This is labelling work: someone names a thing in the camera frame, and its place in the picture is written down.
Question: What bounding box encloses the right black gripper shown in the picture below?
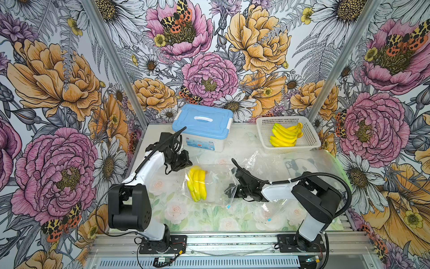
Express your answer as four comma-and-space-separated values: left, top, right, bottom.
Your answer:
224, 184, 252, 200

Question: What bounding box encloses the yellow banana bunch small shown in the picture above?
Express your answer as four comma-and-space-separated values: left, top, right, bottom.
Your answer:
272, 125, 297, 143

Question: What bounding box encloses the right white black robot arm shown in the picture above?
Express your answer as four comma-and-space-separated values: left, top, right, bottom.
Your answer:
225, 167, 346, 252

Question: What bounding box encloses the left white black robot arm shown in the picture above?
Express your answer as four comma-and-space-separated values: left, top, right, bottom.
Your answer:
107, 128, 193, 242

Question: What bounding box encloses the blue lid storage box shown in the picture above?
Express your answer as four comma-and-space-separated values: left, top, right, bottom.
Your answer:
172, 104, 234, 152

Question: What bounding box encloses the white plastic basket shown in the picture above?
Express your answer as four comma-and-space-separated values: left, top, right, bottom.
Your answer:
256, 116, 321, 153

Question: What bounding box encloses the small green circuit board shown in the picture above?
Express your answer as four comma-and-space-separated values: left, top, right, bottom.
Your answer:
153, 257, 171, 268

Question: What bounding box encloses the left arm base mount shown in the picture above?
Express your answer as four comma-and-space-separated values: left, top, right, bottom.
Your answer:
138, 235, 188, 254

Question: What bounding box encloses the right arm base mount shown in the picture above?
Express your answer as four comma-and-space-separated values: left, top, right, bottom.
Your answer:
277, 234, 326, 253

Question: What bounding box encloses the right black corrugated cable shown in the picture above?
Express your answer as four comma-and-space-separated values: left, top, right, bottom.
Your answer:
231, 157, 353, 217

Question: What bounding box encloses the aluminium front rail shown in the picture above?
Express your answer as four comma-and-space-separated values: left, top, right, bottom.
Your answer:
85, 232, 384, 269

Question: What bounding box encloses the left aluminium corner post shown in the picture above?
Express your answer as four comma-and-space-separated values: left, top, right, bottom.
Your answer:
82, 1, 149, 130

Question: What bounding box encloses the aluminium corner post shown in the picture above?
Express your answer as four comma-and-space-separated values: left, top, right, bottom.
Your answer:
82, 1, 149, 130
306, 1, 381, 122

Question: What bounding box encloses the right aluminium corner post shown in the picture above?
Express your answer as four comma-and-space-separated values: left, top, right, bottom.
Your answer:
306, 1, 381, 122

